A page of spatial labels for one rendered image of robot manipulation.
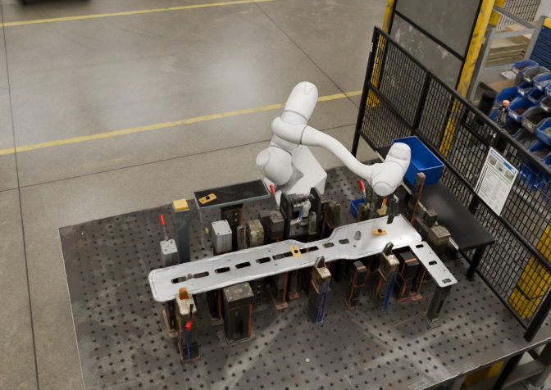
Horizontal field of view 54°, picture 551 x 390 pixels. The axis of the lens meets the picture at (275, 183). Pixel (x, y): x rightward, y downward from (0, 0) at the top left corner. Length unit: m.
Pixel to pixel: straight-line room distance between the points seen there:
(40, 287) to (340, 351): 2.16
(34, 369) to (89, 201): 1.50
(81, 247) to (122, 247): 0.22
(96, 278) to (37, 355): 0.83
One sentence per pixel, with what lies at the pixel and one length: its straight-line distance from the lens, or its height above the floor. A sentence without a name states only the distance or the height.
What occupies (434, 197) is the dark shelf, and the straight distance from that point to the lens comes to 3.14.
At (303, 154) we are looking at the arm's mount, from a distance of 3.43.
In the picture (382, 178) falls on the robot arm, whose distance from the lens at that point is 2.39.
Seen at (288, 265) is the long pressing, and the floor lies 1.00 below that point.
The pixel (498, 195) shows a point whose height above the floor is 1.25.
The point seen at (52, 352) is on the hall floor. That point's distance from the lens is 3.68.
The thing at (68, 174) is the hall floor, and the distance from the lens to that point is 4.91.
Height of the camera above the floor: 2.94
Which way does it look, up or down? 39 degrees down
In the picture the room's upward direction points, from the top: 5 degrees clockwise
